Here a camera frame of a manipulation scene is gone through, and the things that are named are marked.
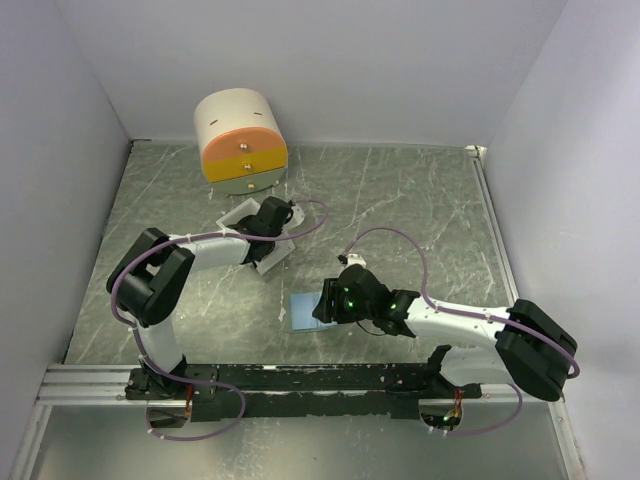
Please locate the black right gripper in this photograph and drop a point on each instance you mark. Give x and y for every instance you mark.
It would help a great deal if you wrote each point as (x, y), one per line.
(328, 308)

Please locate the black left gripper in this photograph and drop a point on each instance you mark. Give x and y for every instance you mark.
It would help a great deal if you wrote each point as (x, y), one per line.
(248, 221)

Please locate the green card holder book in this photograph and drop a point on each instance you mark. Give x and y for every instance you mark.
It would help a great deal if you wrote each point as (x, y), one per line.
(301, 306)

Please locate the white card tray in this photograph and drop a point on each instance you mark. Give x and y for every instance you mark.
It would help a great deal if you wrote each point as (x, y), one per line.
(262, 255)

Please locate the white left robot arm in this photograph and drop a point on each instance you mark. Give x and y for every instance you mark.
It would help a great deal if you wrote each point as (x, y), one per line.
(148, 282)

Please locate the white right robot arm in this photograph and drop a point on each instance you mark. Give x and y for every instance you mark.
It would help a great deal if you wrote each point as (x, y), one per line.
(520, 344)

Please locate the round mini drawer cabinet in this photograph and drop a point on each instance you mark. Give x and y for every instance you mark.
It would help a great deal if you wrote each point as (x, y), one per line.
(241, 148)

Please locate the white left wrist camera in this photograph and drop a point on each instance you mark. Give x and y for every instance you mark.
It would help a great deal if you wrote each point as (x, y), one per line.
(295, 217)

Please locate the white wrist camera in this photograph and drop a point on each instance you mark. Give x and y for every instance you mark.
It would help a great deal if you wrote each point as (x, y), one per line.
(295, 217)
(351, 259)

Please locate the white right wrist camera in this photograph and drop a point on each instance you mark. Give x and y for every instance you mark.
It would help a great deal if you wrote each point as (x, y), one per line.
(351, 259)

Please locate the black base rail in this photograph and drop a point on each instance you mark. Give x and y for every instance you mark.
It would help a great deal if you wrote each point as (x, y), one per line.
(222, 391)

